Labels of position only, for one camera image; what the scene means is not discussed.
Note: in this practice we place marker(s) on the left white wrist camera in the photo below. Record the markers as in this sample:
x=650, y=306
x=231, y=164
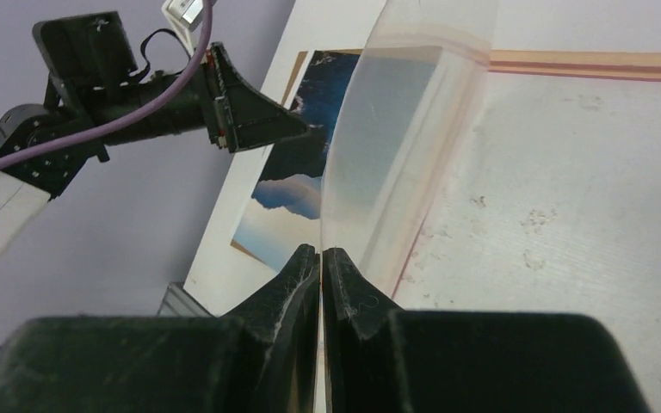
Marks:
x=184, y=16

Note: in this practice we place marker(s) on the pink picture frame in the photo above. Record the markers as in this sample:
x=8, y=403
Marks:
x=554, y=198

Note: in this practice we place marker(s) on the aluminium rail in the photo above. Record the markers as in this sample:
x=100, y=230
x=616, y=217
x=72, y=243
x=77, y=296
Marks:
x=176, y=302

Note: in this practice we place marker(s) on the blue landscape photo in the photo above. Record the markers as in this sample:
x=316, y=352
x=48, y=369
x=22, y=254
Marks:
x=296, y=171

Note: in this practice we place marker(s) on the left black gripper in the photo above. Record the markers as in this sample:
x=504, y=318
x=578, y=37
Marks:
x=217, y=99

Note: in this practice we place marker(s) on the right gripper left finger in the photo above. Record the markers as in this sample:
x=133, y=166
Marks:
x=258, y=357

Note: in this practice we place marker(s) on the clear plastic sheet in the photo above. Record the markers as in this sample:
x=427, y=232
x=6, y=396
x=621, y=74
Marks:
x=415, y=89

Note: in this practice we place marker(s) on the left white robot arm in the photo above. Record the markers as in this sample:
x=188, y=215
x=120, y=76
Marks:
x=43, y=146

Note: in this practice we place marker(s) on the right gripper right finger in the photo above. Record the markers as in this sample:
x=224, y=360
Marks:
x=380, y=357

